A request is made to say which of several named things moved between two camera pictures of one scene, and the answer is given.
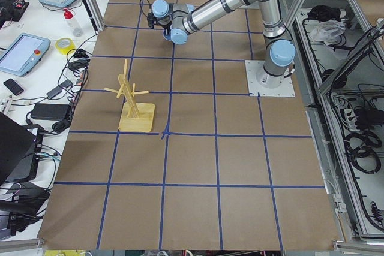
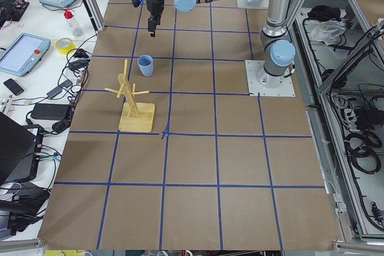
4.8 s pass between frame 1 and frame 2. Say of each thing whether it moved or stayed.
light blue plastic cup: moved
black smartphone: stayed
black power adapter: stayed
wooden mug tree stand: stayed
